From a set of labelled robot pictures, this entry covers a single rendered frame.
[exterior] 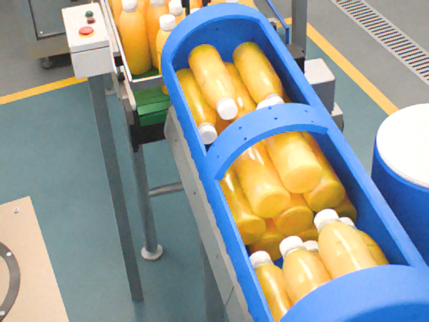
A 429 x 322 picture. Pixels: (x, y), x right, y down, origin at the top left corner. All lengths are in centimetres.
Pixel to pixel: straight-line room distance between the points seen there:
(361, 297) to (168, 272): 171
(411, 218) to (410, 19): 257
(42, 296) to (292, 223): 47
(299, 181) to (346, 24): 274
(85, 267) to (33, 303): 140
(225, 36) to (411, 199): 56
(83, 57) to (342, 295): 104
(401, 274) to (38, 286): 66
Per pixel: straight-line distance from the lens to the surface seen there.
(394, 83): 357
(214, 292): 226
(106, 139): 213
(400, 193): 156
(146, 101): 196
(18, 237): 151
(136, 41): 200
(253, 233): 136
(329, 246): 116
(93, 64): 189
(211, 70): 159
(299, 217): 137
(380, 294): 106
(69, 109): 353
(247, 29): 173
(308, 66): 213
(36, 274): 143
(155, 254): 276
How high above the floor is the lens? 205
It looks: 39 degrees down
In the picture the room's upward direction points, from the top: 6 degrees counter-clockwise
